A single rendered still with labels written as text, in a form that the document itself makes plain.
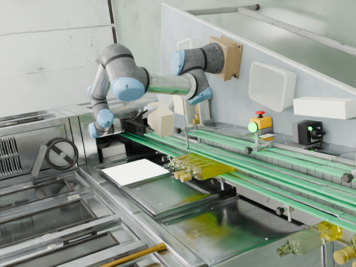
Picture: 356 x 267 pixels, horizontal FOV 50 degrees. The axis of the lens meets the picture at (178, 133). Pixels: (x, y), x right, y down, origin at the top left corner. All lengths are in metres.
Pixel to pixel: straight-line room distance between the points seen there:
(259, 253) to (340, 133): 0.53
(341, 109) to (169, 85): 0.66
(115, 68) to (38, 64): 4.01
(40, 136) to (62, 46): 2.93
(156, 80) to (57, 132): 1.31
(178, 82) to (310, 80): 0.53
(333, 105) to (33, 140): 1.92
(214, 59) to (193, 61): 0.11
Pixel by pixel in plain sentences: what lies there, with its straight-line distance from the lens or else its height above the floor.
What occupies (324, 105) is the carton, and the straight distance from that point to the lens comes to 1.46.
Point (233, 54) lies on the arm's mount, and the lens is 1.85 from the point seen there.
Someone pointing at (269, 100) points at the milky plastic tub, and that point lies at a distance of 1.71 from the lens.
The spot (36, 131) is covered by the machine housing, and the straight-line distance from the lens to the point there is 2.68.
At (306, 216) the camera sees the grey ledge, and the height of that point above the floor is 0.88.
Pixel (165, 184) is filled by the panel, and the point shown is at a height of 1.11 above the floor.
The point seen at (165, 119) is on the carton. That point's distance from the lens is 1.90.
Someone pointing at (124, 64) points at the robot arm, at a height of 1.39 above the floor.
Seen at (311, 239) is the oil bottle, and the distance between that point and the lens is 1.37.
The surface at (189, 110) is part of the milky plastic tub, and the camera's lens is 2.27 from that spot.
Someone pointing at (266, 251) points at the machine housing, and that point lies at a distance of 1.48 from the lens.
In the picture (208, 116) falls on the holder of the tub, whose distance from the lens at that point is 2.15.
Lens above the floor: 1.88
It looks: 25 degrees down
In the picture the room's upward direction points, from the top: 103 degrees counter-clockwise
